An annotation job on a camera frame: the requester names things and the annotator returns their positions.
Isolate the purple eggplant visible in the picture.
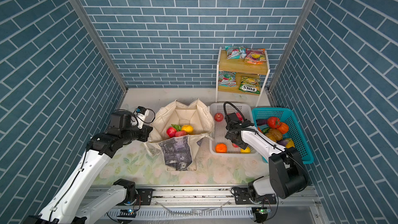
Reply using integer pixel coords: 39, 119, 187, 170
256, 119, 268, 127

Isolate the teal plastic basket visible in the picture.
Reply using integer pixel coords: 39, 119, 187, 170
252, 107, 314, 164

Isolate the brown potato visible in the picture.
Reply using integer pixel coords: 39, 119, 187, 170
268, 129, 283, 142

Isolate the floral table mat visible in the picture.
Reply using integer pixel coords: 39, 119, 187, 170
91, 88, 280, 186

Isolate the pink dragon fruit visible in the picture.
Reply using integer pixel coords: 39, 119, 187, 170
166, 124, 181, 138

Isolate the teal red snack bag lower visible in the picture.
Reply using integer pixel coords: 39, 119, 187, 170
218, 71, 236, 87

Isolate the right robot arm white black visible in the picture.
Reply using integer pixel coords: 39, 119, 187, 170
225, 113, 309, 203

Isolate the yellow lemon front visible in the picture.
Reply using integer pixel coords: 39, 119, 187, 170
240, 146, 251, 153

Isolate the wooden two-tier shelf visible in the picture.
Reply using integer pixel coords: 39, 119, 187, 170
215, 47, 271, 107

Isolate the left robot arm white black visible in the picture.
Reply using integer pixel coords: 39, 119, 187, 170
24, 106, 153, 224

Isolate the teal snack bag top shelf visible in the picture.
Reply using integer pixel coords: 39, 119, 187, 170
225, 46, 247, 60

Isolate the white plastic basket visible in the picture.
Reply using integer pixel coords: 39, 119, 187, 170
209, 103, 258, 158

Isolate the red apple small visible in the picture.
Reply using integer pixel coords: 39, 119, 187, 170
236, 113, 243, 121
214, 113, 224, 122

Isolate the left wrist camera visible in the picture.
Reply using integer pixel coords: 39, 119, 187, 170
133, 106, 148, 129

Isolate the orange tangerine front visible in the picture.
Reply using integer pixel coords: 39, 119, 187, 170
215, 143, 228, 153

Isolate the red tomato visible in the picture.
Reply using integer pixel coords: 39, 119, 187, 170
267, 117, 281, 129

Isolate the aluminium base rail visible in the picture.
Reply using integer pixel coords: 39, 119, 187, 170
97, 185, 329, 224

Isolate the beige canvas grocery bag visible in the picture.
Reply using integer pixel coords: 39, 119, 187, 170
144, 99, 215, 171

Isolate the pink yellow snack bag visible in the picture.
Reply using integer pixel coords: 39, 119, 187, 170
244, 49, 266, 65

